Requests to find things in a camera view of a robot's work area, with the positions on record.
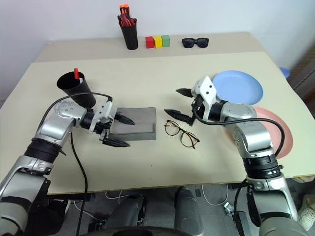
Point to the grey folded cloth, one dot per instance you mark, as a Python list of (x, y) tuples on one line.
[(140, 118)]

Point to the orange-capped black marker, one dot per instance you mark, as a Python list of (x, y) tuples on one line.
[(124, 8)]

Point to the yellow block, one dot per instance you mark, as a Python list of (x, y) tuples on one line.
[(158, 42)]

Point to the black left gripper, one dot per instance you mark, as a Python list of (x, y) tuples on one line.
[(102, 127)]

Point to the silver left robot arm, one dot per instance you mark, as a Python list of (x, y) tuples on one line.
[(54, 123)]

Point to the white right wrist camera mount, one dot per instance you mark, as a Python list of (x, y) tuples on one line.
[(206, 88)]

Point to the thin-framed clear eyeglasses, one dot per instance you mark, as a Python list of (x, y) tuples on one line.
[(172, 128)]

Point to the tall black cup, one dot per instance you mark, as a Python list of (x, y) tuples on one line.
[(130, 37)]

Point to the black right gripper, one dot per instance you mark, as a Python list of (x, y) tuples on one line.
[(199, 108)]

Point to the pink plate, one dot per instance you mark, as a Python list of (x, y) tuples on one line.
[(264, 113)]

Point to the blue round container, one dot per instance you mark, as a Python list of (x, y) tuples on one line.
[(285, 72)]

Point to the dark grey rounded shape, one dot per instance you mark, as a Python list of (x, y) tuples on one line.
[(188, 211), (128, 211)]

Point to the white shoe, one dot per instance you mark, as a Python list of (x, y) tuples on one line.
[(307, 211)]

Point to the blue plate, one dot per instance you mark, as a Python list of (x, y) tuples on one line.
[(236, 88)]

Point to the black sunglasses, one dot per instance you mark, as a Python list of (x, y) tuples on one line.
[(188, 43)]

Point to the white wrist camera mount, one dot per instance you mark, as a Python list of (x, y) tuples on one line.
[(206, 88), (105, 110)]

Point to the green block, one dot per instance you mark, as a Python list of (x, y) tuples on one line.
[(166, 40)]

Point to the red and black marker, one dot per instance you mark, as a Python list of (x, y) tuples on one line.
[(131, 22)]

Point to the red block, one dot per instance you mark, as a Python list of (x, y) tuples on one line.
[(149, 42)]

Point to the wide black cup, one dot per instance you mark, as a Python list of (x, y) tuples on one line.
[(78, 93)]

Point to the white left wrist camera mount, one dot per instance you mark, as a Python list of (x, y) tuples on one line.
[(105, 110)]

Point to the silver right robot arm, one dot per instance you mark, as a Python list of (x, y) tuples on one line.
[(256, 137)]

